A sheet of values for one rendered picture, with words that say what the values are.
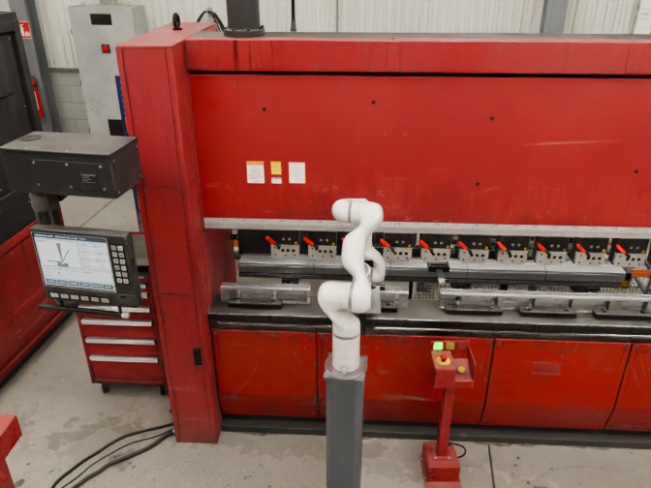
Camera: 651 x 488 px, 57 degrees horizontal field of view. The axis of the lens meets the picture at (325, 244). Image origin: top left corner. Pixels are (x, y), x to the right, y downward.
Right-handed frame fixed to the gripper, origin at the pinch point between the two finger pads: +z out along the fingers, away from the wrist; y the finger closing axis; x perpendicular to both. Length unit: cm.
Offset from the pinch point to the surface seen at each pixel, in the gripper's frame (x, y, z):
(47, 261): 14, 138, -66
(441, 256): -17.1, -41.5, -10.2
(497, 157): -53, -64, -52
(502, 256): -18, -73, -11
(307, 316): 13.0, 28.9, 8.6
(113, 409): 58, 158, 85
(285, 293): -0.2, 42.4, 11.4
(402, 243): -21.5, -20.8, -15.2
